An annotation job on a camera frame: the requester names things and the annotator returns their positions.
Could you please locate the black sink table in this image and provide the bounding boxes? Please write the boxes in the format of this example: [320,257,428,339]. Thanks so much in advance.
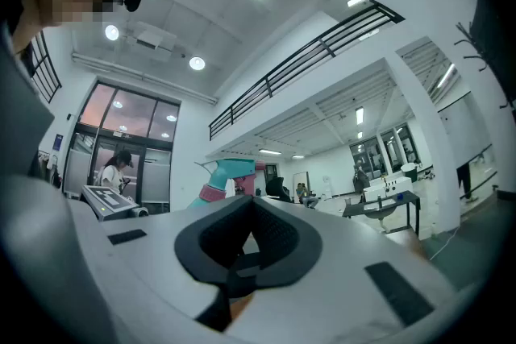
[342,190,421,237]

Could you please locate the clothes rack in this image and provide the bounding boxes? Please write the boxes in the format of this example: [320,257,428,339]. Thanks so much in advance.
[38,150,61,189]

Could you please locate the white box appliance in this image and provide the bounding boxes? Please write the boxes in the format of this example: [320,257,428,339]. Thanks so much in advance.
[364,176,413,203]

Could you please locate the black framed glass doors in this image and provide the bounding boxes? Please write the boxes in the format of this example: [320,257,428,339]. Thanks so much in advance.
[348,123,416,180]

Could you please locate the short black balcony railing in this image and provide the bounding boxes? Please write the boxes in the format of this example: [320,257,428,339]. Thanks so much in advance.
[30,30,64,104]

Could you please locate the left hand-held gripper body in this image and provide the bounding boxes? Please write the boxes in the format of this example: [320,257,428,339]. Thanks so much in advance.
[80,184,151,222]

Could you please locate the black framed window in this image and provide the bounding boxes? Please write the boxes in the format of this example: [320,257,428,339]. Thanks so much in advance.
[264,164,279,190]

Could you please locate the black mesh office chair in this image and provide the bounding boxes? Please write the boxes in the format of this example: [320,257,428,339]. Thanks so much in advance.
[265,176,293,202]

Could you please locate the white floor cable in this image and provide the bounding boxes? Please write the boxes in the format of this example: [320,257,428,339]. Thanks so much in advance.
[427,225,460,261]

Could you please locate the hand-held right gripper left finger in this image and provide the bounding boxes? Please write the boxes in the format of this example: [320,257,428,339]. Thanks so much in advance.
[173,195,255,334]

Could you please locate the tall glass entrance door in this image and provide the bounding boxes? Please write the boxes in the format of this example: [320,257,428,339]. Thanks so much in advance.
[64,81,182,214]

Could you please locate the black wheeled display stand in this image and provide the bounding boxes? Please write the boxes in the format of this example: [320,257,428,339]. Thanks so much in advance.
[454,22,515,110]

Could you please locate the white sink basin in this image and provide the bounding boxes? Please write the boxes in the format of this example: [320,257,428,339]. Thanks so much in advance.
[362,197,398,233]

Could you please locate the teal pink spray bottle head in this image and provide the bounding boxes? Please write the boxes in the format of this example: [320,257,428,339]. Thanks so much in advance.
[193,158,268,203]

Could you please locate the long black balcony railing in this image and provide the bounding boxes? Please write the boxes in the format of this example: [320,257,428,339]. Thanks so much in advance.
[208,0,406,141]

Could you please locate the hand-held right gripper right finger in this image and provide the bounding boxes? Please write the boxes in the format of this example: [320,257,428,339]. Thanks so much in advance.
[228,196,323,298]

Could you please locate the white ceiling pipe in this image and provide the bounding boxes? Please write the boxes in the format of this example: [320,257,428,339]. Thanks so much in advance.
[72,52,218,106]

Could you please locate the leaning white board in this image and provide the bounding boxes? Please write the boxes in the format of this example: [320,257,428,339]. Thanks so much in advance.
[293,171,310,198]

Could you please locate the black tub white rim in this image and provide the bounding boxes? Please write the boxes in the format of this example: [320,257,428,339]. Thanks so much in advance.
[399,162,418,183]

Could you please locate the ceiling air conditioner unit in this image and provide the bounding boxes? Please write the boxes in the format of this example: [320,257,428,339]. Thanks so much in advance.
[124,22,178,61]

